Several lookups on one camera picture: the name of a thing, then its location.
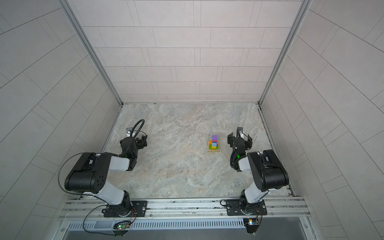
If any left black cable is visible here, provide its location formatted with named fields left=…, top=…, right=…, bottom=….
left=57, top=151, right=136, bottom=237

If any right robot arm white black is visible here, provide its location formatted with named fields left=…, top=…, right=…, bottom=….
left=226, top=127, right=289, bottom=216

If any aluminium mounting rail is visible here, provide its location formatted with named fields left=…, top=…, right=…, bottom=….
left=58, top=196, right=310, bottom=221

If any perforated vent strip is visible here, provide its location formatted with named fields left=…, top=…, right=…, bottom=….
left=68, top=218, right=245, bottom=232

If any left controller board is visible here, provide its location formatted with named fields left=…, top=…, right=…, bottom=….
left=113, top=221, right=132, bottom=231

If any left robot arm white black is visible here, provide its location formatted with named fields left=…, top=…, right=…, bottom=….
left=64, top=128, right=148, bottom=218

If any controller board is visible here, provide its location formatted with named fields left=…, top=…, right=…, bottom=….
left=113, top=221, right=132, bottom=231
left=243, top=218, right=261, bottom=234

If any right controller board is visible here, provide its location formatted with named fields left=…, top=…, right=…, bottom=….
left=243, top=218, right=261, bottom=234

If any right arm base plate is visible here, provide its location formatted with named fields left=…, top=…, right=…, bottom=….
left=223, top=200, right=268, bottom=216

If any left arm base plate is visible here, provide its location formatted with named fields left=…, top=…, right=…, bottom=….
left=102, top=201, right=148, bottom=218

